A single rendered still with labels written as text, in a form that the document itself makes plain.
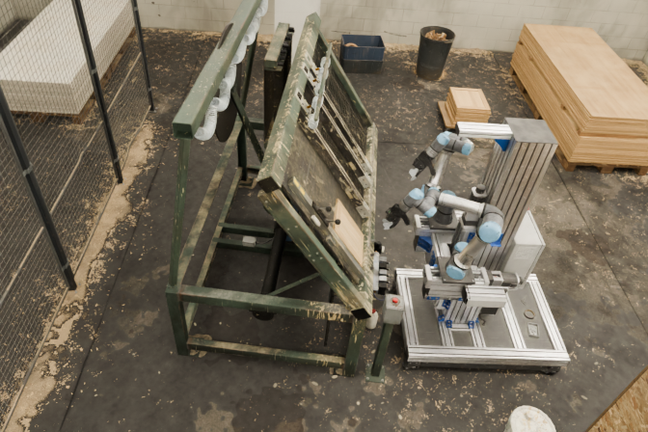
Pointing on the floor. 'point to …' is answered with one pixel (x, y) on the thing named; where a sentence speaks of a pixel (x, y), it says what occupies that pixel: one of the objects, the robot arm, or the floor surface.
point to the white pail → (528, 420)
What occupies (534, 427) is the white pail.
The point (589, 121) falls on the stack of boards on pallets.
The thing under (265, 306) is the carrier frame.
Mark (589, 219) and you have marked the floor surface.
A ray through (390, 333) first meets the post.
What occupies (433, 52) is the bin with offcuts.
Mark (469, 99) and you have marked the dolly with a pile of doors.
